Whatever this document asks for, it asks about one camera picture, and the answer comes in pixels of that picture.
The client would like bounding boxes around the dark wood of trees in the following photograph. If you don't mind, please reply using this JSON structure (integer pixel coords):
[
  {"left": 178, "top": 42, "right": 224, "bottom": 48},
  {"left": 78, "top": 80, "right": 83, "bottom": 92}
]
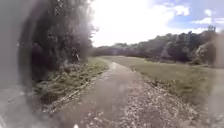
[{"left": 16, "top": 0, "right": 99, "bottom": 81}]

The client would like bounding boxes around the open grass field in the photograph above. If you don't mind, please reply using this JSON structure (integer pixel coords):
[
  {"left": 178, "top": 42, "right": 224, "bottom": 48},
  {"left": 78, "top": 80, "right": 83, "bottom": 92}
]
[{"left": 99, "top": 55, "right": 224, "bottom": 108}]

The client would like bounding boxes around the pale kerb strip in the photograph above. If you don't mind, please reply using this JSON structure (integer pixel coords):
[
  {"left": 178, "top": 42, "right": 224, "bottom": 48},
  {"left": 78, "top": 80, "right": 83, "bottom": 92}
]
[{"left": 43, "top": 69, "right": 108, "bottom": 116}]

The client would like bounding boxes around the grass verge with leaves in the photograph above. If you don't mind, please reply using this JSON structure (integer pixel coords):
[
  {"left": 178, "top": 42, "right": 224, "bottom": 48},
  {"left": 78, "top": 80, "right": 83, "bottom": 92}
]
[{"left": 33, "top": 57, "right": 109, "bottom": 104}]

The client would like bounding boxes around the grey asphalt path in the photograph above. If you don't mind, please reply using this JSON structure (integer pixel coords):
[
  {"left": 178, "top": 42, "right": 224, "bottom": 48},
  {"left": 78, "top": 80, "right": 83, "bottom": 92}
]
[{"left": 46, "top": 61, "right": 208, "bottom": 128}]

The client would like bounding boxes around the distant row of trees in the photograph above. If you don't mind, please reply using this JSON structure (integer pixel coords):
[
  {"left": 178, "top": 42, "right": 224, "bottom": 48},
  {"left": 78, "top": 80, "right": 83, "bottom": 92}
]
[{"left": 93, "top": 25, "right": 224, "bottom": 66}]

